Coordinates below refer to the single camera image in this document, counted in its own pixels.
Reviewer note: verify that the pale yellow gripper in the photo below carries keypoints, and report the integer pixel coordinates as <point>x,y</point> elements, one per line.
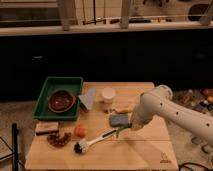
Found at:
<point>136,125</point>

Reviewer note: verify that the green pepper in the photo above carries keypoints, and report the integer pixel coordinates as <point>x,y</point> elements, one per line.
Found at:
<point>126,126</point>

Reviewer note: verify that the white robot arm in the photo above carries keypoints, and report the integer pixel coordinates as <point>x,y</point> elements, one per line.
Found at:
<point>158,101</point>

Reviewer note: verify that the white paper cup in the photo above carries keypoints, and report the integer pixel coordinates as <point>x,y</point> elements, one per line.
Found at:
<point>108,94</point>

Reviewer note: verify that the yellow banana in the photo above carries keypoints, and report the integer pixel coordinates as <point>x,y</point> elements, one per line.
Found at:
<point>123,109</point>

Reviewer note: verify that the blue sponge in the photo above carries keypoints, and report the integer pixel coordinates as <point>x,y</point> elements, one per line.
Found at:
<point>118,120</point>

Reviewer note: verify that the orange tomato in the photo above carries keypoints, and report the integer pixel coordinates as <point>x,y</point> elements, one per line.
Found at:
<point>80,131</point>

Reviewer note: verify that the white dish brush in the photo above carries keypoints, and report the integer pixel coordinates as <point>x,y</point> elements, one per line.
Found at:
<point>82,146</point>

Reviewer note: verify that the brown wooden bowl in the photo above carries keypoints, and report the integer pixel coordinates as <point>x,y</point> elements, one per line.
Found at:
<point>61,101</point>

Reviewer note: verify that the dark red grape bunch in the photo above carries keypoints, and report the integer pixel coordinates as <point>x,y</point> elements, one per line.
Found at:
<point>58,141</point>

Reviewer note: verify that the green plastic tray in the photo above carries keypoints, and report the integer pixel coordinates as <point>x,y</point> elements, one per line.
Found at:
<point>52,84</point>

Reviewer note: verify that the small wooden block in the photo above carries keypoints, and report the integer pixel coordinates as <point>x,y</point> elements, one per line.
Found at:
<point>43,128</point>

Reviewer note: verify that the black stand left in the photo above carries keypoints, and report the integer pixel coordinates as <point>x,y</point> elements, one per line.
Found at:
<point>15,158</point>

